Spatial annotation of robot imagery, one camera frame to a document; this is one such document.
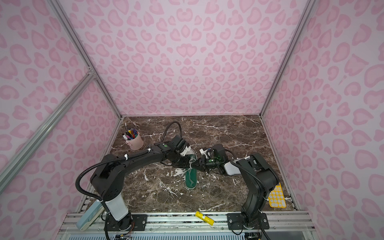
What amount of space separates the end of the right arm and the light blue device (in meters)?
0.54

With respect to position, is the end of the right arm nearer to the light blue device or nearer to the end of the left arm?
the end of the left arm

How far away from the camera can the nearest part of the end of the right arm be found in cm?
76

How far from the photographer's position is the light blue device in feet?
2.35
